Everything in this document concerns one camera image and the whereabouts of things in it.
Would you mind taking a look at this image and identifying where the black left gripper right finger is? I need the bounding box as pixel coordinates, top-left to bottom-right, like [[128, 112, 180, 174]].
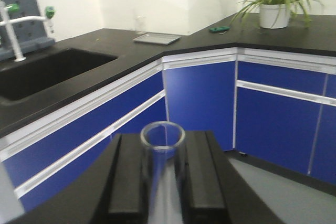
[[182, 131, 282, 223]]

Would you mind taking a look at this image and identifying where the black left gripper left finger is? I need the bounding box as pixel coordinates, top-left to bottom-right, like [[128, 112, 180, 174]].
[[15, 133, 147, 223]]

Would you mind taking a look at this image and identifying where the glass test tube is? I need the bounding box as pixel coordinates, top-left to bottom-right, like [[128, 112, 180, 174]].
[[140, 121, 186, 223]]

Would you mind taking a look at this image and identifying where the grey metal tray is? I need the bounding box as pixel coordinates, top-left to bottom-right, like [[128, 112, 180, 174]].
[[133, 33, 181, 45]]

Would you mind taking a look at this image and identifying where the blue lab cabinet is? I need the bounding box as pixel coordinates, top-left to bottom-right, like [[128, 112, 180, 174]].
[[1, 48, 335, 210]]

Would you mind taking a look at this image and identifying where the black lab sink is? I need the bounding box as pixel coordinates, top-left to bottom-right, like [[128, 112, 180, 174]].
[[1, 48, 118, 101]]

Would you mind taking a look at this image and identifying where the green small tool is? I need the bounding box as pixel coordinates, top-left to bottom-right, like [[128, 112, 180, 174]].
[[209, 26, 230, 33]]

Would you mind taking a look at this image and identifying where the glass beaker on counter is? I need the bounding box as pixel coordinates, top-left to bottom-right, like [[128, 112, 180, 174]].
[[135, 16, 146, 35]]

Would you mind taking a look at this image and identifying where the white plant pot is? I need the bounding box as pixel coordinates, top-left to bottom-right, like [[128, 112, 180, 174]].
[[259, 4, 290, 29]]

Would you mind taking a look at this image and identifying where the white lab faucet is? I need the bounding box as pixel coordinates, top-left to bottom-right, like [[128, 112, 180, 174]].
[[0, 0, 56, 62]]

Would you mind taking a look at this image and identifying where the grey pegboard drying rack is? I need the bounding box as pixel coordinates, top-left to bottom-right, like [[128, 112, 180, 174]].
[[1, 0, 56, 61]]

